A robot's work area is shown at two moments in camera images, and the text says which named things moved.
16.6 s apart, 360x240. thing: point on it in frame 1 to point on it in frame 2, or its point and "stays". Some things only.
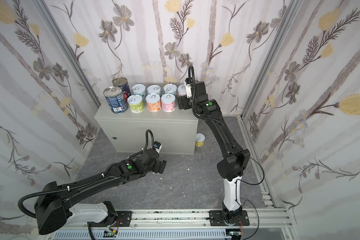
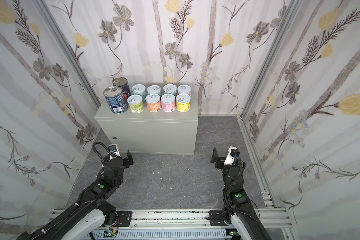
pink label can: [168, 102] stays
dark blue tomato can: [122, 82] stays
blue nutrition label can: [116, 99] stays
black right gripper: [183, 102] to [217, 159]
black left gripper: [161, 166] to [127, 160]
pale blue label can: [154, 89] stays
